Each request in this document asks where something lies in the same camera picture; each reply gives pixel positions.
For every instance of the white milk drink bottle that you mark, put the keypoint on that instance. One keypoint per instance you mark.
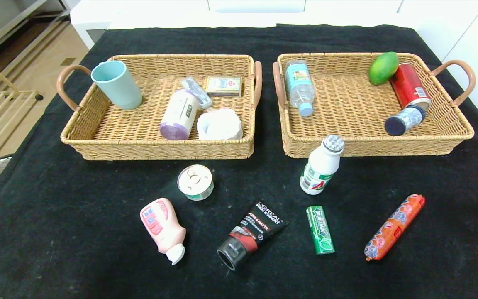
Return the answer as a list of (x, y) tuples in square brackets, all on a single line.
[(320, 170)]

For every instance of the pink bottle with white cap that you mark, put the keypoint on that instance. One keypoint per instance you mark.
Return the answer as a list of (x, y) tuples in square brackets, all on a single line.
[(162, 226)]

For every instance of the green chewing gum pack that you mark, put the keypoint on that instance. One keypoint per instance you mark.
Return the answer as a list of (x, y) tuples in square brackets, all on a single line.
[(320, 230)]

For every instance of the orange sausage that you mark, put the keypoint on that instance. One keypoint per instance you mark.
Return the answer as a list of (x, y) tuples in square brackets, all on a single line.
[(394, 227)]

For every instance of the wicker basket with food items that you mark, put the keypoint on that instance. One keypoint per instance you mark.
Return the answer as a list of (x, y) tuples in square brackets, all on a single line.
[(347, 112)]

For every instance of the wicker basket with teal cup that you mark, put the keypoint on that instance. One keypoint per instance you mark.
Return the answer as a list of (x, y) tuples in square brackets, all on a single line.
[(118, 124)]

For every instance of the white tape roll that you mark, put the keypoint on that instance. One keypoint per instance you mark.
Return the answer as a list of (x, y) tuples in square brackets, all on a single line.
[(220, 124)]

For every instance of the tin can with green label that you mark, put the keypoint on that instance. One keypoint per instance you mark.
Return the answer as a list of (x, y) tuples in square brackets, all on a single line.
[(195, 182)]

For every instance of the small printed card box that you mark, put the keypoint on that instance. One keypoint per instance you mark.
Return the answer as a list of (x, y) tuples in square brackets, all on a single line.
[(223, 85)]

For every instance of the clear plastic wrapped pack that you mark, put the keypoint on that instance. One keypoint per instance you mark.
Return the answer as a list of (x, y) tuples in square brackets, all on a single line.
[(197, 92)]

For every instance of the black cosmetic tube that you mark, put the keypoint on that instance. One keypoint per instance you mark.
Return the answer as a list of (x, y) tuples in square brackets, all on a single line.
[(251, 234)]

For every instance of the water bottle with blue label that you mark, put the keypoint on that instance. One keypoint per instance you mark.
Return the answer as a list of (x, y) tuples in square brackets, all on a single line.
[(299, 85)]

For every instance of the teal plastic cup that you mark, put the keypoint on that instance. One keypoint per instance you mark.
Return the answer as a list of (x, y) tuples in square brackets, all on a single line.
[(118, 87)]

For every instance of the green mango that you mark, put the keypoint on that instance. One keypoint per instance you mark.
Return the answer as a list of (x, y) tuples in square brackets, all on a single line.
[(383, 68)]

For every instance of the jar with dark blue cap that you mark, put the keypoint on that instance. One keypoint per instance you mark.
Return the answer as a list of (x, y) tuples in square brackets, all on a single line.
[(403, 121)]

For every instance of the black table cloth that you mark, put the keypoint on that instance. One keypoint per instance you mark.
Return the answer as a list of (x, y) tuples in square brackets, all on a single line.
[(98, 249)]

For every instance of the red drink can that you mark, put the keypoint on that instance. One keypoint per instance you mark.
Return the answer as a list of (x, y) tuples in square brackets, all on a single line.
[(407, 85)]

